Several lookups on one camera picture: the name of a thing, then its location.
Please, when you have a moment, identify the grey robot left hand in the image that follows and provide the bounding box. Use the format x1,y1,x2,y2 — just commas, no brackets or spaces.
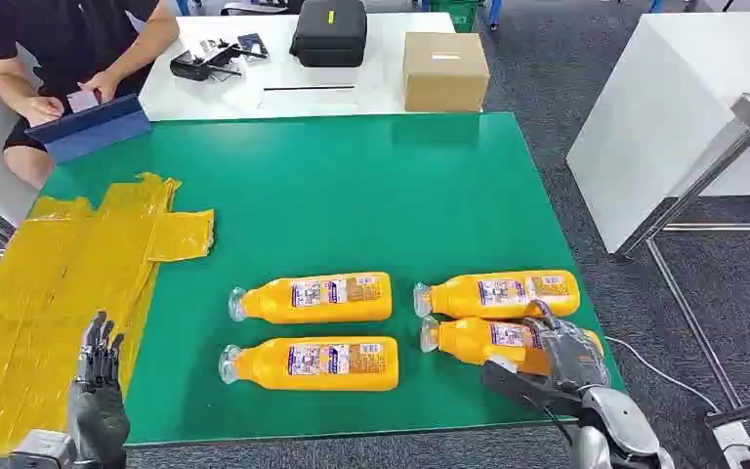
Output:
65,310,132,469

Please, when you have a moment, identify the person's left hand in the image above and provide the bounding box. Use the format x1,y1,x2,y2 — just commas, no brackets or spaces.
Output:
79,68,121,105

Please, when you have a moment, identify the person's right hand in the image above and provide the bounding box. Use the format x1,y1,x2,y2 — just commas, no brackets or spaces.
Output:
16,93,65,128

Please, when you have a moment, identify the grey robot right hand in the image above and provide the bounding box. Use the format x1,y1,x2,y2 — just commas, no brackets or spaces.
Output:
520,298,611,394

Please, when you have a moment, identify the smartphone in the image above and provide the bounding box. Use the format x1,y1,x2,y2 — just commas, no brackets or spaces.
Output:
65,88,102,114

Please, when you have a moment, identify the orange detergent bottle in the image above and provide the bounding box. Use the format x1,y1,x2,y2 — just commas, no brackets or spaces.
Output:
419,316,604,378
228,272,394,325
412,270,581,320
218,336,400,393

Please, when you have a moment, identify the blue tablet case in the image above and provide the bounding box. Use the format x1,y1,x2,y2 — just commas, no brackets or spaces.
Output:
25,94,153,164

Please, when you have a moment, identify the person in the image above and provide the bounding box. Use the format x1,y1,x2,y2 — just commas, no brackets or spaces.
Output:
0,0,181,191

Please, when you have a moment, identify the black controller device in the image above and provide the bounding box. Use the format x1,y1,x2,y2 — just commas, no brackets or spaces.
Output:
169,39,245,83

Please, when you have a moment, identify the yellow taped sheet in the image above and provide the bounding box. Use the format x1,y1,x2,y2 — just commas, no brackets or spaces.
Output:
0,172,216,457

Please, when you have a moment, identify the small dark card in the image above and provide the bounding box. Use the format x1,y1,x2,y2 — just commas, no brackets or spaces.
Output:
237,33,271,61

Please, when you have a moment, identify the white power strip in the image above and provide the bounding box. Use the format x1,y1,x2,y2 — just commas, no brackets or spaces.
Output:
711,420,750,467

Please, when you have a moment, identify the thin black stick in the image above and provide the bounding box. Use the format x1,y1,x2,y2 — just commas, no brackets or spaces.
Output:
263,84,355,92

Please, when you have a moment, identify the white table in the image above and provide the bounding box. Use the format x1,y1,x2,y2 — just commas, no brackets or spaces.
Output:
139,11,486,122

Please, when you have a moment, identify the black carrying case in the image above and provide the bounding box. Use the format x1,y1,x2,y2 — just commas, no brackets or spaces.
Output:
288,0,368,68

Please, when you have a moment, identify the white cabinet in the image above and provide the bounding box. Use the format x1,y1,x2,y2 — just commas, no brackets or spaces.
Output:
565,11,750,255

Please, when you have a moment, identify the green table mat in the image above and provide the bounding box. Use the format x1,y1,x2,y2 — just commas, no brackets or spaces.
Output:
38,112,629,448

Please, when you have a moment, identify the brown cardboard box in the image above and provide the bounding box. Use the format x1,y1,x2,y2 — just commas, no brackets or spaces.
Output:
403,32,491,114

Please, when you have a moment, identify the green crate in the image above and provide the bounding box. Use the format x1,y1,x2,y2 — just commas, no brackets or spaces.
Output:
430,0,479,33

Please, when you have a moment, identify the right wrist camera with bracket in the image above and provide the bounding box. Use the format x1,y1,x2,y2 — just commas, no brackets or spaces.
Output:
481,354,583,419

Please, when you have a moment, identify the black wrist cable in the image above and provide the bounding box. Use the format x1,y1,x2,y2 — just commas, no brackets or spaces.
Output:
523,395,573,448

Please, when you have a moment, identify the white cable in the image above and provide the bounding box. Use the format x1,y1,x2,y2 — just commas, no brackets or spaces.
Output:
604,335,723,415

